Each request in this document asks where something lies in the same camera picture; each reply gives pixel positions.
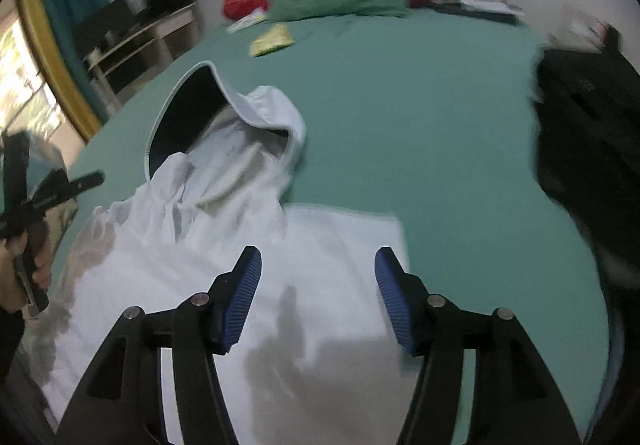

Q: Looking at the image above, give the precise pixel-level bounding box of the white hoodie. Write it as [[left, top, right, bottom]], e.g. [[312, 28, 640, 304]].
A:
[[37, 61, 426, 445]]

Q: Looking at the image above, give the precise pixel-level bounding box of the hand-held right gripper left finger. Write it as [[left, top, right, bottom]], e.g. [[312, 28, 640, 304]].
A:
[[54, 245, 263, 445]]

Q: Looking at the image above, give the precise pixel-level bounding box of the person's left hand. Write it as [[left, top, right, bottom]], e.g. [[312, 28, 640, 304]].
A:
[[0, 224, 54, 313]]

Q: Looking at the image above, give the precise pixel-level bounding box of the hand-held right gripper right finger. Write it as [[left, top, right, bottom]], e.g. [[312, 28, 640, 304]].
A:
[[374, 247, 584, 445]]

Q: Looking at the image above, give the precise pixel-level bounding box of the wooden desk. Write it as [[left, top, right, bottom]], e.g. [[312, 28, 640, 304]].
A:
[[75, 0, 202, 112]]

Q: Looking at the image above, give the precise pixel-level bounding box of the yellow window frame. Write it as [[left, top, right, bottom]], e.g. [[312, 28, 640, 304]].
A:
[[15, 0, 104, 142]]

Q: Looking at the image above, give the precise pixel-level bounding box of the black clothes pile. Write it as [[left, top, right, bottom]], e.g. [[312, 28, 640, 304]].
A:
[[529, 28, 640, 293]]

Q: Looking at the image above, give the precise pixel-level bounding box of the yellow cloth item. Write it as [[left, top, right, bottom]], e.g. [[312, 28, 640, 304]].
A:
[[250, 24, 296, 58]]

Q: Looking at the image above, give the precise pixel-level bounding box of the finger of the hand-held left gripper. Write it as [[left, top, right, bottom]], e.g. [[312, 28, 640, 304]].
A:
[[0, 170, 106, 237]]

